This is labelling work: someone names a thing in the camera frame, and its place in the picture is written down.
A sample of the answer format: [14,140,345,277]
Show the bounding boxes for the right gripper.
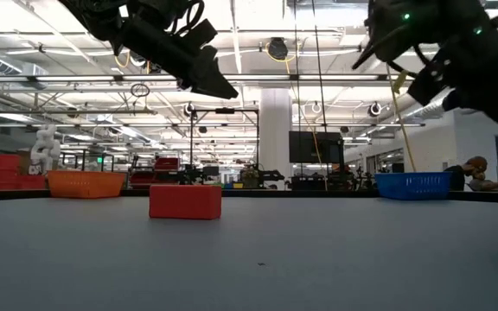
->
[441,32,498,139]

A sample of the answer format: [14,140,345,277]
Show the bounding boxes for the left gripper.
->
[114,17,239,100]

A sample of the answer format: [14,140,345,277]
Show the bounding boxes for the red rectangular block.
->
[149,184,223,221]

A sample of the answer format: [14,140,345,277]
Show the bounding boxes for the white column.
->
[259,88,293,179]

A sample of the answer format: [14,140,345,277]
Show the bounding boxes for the red toolbox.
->
[153,157,181,172]

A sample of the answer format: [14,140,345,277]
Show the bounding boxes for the person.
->
[468,176,498,193]
[445,155,488,192]

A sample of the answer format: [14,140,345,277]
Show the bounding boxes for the black monitor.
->
[288,130,344,164]

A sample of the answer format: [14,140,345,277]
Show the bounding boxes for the blue plastic basket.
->
[373,171,452,201]

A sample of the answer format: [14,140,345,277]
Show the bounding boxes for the orange plastic basket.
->
[46,169,127,200]

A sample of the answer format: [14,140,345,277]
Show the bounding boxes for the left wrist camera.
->
[182,18,219,50]

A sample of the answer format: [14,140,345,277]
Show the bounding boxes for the black frame rig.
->
[189,106,260,179]

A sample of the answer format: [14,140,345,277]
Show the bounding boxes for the ceiling cable reel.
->
[267,36,290,61]
[127,51,163,74]

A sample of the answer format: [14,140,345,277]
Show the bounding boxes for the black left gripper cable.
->
[169,0,206,38]

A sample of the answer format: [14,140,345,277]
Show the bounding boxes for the hanging black cable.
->
[292,0,302,178]
[310,0,329,191]

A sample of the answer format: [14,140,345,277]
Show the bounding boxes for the coiled black cable ring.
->
[130,82,151,98]

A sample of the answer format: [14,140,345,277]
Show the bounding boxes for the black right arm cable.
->
[351,23,405,71]

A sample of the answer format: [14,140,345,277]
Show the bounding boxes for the black table frame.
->
[0,187,498,205]

